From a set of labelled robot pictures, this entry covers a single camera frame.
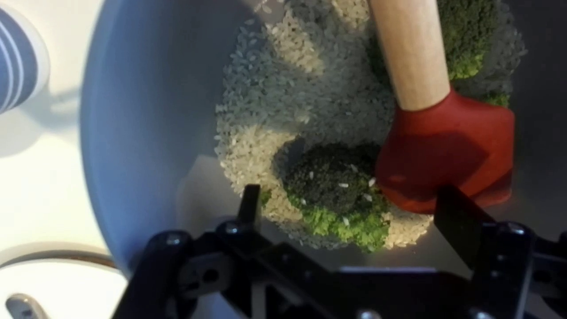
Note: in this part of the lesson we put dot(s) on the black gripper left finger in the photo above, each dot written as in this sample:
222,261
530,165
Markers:
195,272

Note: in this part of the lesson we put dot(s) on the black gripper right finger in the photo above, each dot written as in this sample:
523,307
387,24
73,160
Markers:
507,266

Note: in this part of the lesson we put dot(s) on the green broccoli floret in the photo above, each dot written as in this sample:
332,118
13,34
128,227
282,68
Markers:
472,36
330,178

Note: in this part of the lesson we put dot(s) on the beige plate with utensil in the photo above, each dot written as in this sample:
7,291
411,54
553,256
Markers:
59,289

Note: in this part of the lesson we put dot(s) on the white rice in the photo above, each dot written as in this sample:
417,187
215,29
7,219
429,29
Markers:
294,89

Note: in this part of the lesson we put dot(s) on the blue striped paper cup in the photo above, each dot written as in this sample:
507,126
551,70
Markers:
14,59

